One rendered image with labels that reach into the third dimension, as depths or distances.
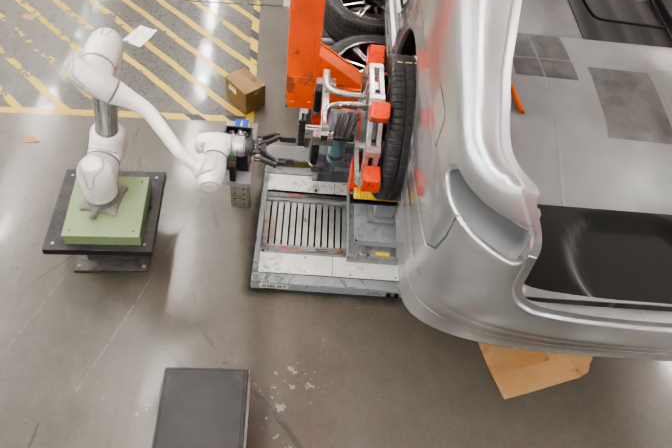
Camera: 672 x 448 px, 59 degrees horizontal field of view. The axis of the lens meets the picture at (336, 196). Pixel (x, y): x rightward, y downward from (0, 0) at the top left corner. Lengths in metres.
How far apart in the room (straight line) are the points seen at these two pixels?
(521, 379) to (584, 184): 1.04
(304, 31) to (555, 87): 1.19
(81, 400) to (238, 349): 0.72
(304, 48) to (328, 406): 1.70
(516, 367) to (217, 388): 1.48
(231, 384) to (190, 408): 0.18
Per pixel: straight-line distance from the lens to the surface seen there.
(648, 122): 2.99
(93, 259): 3.33
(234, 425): 2.52
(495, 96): 1.72
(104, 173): 2.87
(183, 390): 2.58
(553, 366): 3.28
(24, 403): 3.09
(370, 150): 2.46
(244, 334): 3.04
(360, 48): 3.80
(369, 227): 3.14
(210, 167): 2.48
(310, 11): 2.87
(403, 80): 2.49
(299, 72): 3.09
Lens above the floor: 2.74
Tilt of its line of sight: 51 degrees down
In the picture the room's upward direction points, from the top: 9 degrees clockwise
